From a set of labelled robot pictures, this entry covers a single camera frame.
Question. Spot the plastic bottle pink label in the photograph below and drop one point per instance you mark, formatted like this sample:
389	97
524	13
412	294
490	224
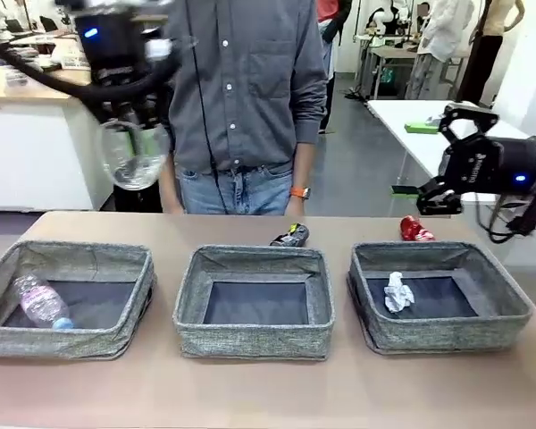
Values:
40	301

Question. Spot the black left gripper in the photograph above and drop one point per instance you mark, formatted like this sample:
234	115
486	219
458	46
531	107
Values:
111	49

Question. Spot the crushed black drink can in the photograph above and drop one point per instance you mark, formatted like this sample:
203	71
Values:
292	234

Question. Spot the person's right hand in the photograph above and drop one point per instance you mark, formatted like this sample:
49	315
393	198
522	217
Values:
172	205

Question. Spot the clear crushed plastic bottle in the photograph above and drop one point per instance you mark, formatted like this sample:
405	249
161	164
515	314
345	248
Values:
134	179

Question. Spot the background person in white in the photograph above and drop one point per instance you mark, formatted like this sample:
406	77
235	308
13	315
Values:
433	44

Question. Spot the black backpack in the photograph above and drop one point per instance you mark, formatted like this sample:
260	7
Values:
134	201

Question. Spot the person's left forearm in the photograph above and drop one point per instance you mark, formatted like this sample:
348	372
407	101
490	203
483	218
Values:
304	165

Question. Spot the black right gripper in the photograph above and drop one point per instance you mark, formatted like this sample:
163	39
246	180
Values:
487	165

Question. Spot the person's left hand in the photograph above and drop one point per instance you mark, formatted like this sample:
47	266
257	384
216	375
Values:
296	206

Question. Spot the white paper ball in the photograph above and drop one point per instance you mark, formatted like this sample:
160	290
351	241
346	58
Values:
397	295

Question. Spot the orange wrist watch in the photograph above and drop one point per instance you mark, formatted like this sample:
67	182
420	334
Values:
300	192

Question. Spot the person's right forearm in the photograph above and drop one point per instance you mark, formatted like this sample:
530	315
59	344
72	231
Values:
173	187

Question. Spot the background person brown skirt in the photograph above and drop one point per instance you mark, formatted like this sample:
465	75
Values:
484	58

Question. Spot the person in grey shirt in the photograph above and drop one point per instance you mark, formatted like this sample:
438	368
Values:
245	89

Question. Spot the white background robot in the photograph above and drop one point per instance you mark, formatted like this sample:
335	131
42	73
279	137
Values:
386	13

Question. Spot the crushed red drink can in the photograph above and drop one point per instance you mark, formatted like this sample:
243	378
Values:
413	229

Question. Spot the white plastic crate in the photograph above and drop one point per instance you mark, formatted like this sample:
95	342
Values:
71	60

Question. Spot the grey fabric basket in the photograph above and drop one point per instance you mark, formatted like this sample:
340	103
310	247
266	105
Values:
254	344
451	339
62	342

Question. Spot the white table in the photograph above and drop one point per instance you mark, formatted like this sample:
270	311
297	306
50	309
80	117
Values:
397	111

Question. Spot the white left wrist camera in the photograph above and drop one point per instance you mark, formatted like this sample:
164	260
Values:
158	49

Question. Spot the background person in red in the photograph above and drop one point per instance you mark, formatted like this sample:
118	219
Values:
330	67

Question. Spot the metal frame background table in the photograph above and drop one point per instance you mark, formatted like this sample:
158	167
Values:
384	62

